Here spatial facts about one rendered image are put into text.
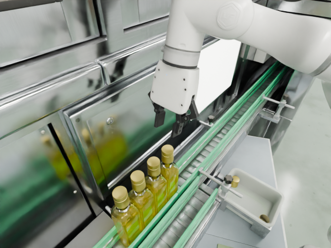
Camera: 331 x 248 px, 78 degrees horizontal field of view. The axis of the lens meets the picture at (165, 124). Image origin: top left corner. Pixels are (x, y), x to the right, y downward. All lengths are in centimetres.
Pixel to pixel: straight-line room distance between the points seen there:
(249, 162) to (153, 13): 84
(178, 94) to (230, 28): 16
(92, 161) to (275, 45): 49
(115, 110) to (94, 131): 7
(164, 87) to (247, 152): 82
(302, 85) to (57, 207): 130
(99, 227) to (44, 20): 62
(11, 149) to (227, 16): 46
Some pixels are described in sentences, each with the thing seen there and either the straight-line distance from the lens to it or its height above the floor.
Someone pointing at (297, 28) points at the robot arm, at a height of 148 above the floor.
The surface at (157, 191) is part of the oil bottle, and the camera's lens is 60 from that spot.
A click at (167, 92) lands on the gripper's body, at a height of 135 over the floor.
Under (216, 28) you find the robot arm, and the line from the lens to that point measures 39.
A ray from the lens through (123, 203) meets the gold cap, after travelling 51.
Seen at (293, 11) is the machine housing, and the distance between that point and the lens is 132.
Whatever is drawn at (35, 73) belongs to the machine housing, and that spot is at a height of 141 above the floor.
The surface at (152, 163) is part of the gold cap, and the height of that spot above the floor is 116.
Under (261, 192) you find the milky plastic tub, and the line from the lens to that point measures 101.
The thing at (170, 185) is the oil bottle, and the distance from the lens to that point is 66.
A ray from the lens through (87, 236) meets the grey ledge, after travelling 79.
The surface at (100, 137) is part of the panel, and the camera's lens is 55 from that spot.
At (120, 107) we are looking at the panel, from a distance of 55.
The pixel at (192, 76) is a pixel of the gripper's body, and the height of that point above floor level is 139.
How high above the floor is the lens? 159
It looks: 41 degrees down
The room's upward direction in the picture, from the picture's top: straight up
